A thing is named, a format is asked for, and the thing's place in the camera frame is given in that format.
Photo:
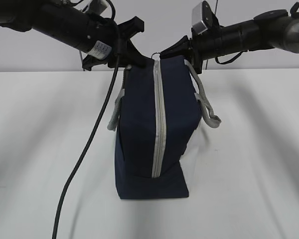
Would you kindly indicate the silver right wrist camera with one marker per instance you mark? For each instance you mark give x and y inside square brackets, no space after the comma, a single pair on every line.
[203,18]

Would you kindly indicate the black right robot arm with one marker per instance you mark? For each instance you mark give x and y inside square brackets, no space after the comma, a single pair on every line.
[273,29]

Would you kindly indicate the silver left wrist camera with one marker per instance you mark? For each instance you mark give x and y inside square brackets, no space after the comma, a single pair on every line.
[95,6]

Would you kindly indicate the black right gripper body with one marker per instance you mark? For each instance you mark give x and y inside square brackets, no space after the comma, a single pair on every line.
[205,46]

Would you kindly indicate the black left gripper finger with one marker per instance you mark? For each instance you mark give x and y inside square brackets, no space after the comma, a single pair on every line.
[133,56]
[120,60]

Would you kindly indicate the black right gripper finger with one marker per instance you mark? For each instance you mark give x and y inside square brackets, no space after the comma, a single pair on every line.
[183,43]
[186,53]

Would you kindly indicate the navy and white lunch bag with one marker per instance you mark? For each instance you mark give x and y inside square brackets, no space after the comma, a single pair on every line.
[157,116]

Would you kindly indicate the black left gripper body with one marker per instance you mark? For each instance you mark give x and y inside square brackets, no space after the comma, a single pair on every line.
[114,43]

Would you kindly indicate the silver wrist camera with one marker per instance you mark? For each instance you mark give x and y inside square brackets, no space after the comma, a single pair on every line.
[203,18]
[95,6]

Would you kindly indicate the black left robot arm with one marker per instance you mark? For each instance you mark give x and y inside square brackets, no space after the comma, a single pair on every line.
[92,30]

